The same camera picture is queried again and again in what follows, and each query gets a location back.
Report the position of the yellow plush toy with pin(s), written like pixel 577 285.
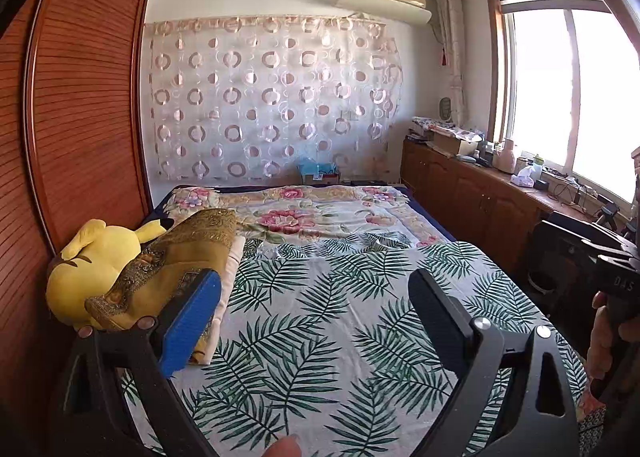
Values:
pixel 85 272

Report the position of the beige window curtain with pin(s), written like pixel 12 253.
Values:
pixel 450 47

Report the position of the blue bag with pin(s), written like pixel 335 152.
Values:
pixel 317 170

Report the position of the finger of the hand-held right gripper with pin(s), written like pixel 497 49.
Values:
pixel 607 249
pixel 620 236

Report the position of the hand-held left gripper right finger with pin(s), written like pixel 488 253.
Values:
pixel 440 317

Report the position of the small black tripod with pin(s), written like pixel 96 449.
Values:
pixel 607 212

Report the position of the wooden framed window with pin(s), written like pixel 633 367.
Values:
pixel 540 87

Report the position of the round waste bin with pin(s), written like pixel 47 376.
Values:
pixel 542 282

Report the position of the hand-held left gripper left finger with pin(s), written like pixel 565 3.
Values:
pixel 192 322

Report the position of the leaf print bed sheet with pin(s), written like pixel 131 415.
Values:
pixel 350 317

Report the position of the cardboard box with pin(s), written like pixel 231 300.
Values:
pixel 452 142

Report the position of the long wooden cabinet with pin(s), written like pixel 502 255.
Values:
pixel 470 192

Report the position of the person's right hand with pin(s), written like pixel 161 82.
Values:
pixel 599 337

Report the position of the cream folded cloth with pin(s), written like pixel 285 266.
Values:
pixel 231 277

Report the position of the person's left hand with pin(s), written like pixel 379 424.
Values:
pixel 285 448

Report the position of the small grey fan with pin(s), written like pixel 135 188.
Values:
pixel 447 108

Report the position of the golden patterned garment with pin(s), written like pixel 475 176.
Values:
pixel 160 262

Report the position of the folded floral cloth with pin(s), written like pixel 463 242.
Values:
pixel 432 123

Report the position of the circle patterned sheer curtain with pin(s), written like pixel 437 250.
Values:
pixel 275 97

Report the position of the pink bottle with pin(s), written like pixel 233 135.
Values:
pixel 505 157

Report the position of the wooden louvered wardrobe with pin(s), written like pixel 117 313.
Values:
pixel 85 87

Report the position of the small black box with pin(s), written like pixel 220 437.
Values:
pixel 541 185

